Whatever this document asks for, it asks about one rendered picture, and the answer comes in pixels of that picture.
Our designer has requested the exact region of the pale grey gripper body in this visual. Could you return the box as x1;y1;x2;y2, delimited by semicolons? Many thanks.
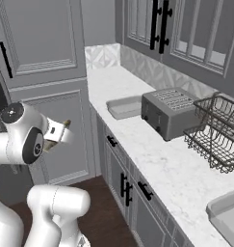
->
43;119;75;152

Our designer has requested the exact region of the grey tupperware container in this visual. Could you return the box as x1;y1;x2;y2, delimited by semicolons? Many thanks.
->
105;95;143;121
205;188;234;247

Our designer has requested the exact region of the grey panelled cupboard door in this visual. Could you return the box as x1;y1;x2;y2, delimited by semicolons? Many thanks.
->
9;78;102;187

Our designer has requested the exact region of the grey drawer front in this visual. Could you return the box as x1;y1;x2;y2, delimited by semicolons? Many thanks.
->
103;124;132;167
130;163;175;228

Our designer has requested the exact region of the grey base cupboard door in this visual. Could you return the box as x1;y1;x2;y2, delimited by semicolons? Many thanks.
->
104;141;128;224
125;179;175;247

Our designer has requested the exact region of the grey toaster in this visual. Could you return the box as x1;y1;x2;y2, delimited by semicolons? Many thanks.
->
140;87;201;143

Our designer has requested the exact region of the grey tall cupboard door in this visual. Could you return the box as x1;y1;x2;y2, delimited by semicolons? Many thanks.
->
0;0;88;90

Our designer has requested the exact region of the black drawer handle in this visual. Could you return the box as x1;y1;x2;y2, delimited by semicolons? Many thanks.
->
137;180;154;202
106;135;119;149

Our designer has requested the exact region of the black base cupboard handle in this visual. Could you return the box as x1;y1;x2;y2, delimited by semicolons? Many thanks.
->
119;172;128;198
124;181;134;207

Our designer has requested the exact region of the long black cupboard handle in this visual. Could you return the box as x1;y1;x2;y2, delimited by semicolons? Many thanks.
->
0;41;13;79

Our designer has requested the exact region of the grey glass-front wall cupboard door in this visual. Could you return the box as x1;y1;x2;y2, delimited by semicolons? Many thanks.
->
161;0;234;89
122;0;164;63

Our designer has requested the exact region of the black wall cupboard handle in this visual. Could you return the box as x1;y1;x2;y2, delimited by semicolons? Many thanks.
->
149;0;163;51
158;0;173;55

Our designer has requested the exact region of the dark wire dish rack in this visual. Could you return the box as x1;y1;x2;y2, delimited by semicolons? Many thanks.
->
182;91;234;175

